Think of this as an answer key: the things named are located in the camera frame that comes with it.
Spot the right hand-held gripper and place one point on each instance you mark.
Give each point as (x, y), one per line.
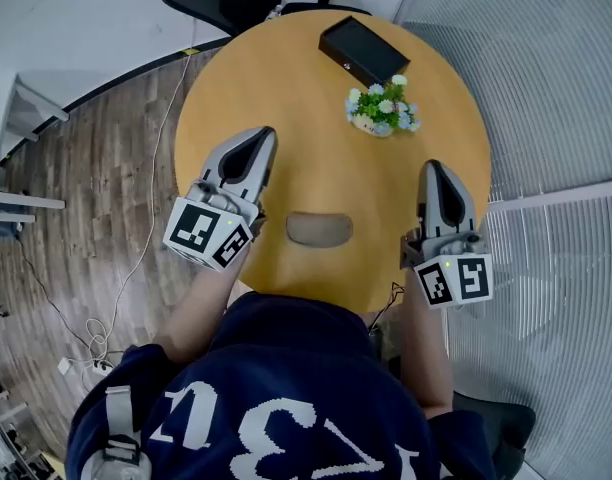
(473, 280)

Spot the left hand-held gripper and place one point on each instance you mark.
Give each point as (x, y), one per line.
(196, 228)

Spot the grey-brown fabric pouch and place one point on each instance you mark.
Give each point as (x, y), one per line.
(318, 229)

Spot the person's left forearm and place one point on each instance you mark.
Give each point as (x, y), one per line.
(201, 313)

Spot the person's right forearm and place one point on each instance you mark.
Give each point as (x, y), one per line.
(428, 358)

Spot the potted artificial flower plant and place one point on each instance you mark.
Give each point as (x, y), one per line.
(381, 108)

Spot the black rectangular box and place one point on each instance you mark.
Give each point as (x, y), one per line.
(363, 48)

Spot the navy printed sweatshirt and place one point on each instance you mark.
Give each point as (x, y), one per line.
(286, 383)

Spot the white metal desk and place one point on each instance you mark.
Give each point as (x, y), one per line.
(16, 118)

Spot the white power strip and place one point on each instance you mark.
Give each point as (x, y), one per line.
(101, 367)

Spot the white power adapter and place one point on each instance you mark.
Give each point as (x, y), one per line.
(64, 366)

